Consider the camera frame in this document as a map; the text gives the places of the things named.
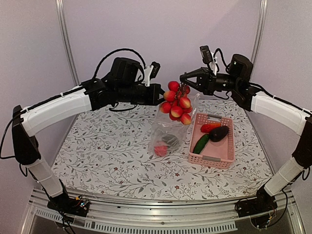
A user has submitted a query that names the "red bumpy fruit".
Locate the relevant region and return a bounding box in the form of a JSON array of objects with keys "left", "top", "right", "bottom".
[{"left": 154, "top": 145, "right": 168, "bottom": 157}]

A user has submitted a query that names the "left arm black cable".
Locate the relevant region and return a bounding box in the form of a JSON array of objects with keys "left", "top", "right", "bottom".
[{"left": 94, "top": 48, "right": 146, "bottom": 81}]

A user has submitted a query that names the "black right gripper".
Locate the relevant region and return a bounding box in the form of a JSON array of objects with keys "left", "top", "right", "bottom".
[{"left": 180, "top": 66, "right": 240, "bottom": 96}]

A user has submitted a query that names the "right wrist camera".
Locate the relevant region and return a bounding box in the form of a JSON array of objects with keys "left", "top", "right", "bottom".
[{"left": 200, "top": 45, "right": 218, "bottom": 75}]

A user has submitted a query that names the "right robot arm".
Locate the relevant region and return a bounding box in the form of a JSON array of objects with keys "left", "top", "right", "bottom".
[{"left": 179, "top": 54, "right": 312, "bottom": 213}]

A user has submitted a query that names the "green cucumber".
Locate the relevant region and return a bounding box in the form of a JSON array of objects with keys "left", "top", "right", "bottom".
[{"left": 193, "top": 134, "right": 210, "bottom": 154}]

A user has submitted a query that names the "dark purple eggplant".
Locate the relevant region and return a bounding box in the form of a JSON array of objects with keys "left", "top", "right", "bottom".
[{"left": 209, "top": 126, "right": 230, "bottom": 142}]

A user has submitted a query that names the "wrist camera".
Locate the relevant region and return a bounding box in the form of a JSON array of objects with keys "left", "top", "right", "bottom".
[
  {"left": 142, "top": 61, "right": 160, "bottom": 87},
  {"left": 200, "top": 45, "right": 218, "bottom": 75}
]

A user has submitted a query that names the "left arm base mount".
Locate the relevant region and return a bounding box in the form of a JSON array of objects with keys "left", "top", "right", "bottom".
[{"left": 47, "top": 194, "right": 90, "bottom": 217}]

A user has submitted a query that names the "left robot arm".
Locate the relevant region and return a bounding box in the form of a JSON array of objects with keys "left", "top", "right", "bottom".
[{"left": 12, "top": 78, "right": 164, "bottom": 212}]

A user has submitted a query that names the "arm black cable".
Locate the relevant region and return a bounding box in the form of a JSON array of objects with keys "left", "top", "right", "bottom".
[
  {"left": 94, "top": 48, "right": 146, "bottom": 81},
  {"left": 214, "top": 48, "right": 231, "bottom": 74}
]

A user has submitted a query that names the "right aluminium frame post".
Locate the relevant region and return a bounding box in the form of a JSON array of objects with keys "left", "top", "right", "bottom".
[{"left": 251, "top": 0, "right": 268, "bottom": 64}]

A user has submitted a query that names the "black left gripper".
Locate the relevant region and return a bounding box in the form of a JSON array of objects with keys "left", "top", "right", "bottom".
[{"left": 117, "top": 82, "right": 169, "bottom": 105}]

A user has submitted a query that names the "orange red mango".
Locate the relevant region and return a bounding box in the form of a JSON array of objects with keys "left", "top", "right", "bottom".
[{"left": 200, "top": 123, "right": 221, "bottom": 134}]

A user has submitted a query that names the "aluminium frame post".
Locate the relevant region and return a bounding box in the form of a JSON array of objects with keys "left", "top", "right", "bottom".
[
  {"left": 55, "top": 0, "right": 79, "bottom": 85},
  {"left": 251, "top": 0, "right": 268, "bottom": 64}
]

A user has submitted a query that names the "clear zip top bag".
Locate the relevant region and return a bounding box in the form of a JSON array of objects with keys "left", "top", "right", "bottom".
[{"left": 148, "top": 94, "right": 201, "bottom": 159}]

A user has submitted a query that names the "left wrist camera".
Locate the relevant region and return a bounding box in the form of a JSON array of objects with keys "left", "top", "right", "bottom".
[{"left": 142, "top": 61, "right": 160, "bottom": 87}]

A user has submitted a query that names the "left aluminium frame post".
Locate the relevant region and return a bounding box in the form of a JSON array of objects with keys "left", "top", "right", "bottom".
[{"left": 55, "top": 0, "right": 79, "bottom": 85}]

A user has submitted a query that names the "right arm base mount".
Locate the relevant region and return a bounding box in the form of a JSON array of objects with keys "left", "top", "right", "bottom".
[{"left": 234, "top": 197, "right": 277, "bottom": 217}]

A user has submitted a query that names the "aluminium front rail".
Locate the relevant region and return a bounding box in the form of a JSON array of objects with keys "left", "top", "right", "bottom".
[{"left": 21, "top": 189, "right": 308, "bottom": 234}]

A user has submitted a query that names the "floral tablecloth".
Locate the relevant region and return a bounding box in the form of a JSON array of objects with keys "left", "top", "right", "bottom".
[{"left": 52, "top": 100, "right": 272, "bottom": 200}]

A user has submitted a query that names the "pink perforated plastic basket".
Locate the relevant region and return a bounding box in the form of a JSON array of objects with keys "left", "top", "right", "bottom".
[{"left": 188, "top": 113, "right": 234, "bottom": 169}]

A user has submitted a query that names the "red lychee bunch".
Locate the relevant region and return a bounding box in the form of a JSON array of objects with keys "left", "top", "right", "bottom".
[{"left": 159, "top": 81, "right": 193, "bottom": 125}]

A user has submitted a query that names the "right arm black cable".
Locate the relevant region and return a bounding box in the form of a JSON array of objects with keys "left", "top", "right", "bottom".
[{"left": 214, "top": 48, "right": 231, "bottom": 74}]

